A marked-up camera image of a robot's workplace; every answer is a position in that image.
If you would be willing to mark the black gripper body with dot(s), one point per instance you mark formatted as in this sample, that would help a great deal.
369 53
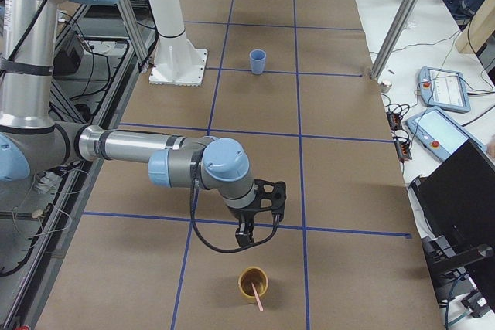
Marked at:
240 216

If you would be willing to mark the yellow-brown cup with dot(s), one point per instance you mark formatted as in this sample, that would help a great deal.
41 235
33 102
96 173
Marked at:
253 280

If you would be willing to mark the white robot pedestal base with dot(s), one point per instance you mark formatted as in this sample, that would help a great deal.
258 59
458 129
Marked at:
176 60

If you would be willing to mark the black monitor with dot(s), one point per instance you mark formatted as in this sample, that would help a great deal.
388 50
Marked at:
458 202

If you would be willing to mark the small white tape roll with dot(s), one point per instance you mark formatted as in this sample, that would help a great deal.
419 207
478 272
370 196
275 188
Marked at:
385 86

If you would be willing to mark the teach pendant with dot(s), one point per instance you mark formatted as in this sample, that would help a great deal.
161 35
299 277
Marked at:
439 133
443 88

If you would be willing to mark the lower teach pendant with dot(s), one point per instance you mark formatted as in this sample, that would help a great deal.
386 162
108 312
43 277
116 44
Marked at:
439 133

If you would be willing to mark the light blue cup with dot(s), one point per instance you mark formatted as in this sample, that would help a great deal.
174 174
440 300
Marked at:
257 59

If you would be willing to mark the black orange connector strip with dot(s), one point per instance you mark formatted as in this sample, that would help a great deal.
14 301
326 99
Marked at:
400 136

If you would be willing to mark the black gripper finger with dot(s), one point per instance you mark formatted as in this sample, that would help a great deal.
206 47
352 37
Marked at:
244 238

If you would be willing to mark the aluminium frame post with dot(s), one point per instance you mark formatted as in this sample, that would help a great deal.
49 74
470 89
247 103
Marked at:
404 11

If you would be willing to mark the wooden chopstick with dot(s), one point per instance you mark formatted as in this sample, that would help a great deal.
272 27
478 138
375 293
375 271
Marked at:
257 297

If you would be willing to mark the wooden board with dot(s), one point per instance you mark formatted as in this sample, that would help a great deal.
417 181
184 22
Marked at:
479 29

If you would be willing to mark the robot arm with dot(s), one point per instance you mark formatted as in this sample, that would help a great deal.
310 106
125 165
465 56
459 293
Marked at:
31 141

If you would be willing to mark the upper teach pendant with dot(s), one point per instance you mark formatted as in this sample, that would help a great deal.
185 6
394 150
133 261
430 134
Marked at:
443 88

